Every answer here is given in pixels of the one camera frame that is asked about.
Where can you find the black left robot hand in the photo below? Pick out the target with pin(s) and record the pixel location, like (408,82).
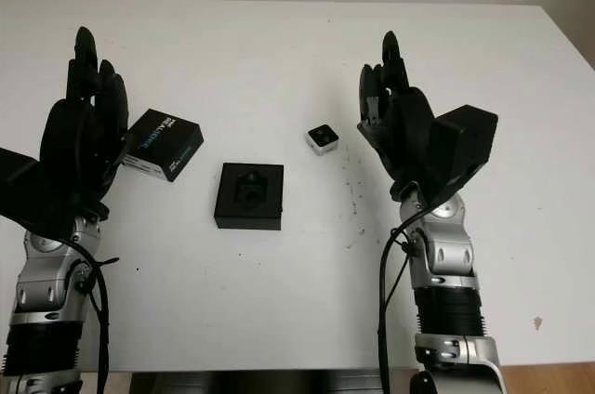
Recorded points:
(79,148)

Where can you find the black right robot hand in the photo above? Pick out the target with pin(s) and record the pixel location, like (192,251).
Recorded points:
(404,134)

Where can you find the small silver depth camera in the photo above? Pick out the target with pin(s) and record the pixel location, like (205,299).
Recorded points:
(321,139)

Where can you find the black RealSense box lid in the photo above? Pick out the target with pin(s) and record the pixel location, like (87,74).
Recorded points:
(162,143)

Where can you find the black box base with insert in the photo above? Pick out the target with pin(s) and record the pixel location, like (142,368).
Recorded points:
(248,199)

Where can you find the dark robot torso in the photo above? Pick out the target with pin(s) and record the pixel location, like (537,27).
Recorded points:
(260,382)

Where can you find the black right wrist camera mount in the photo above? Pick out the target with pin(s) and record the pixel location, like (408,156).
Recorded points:
(465,148)

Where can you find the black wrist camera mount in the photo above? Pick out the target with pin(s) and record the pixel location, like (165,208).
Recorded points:
(23,185)
(465,148)

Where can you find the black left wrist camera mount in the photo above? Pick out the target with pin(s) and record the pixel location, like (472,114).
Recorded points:
(23,185)

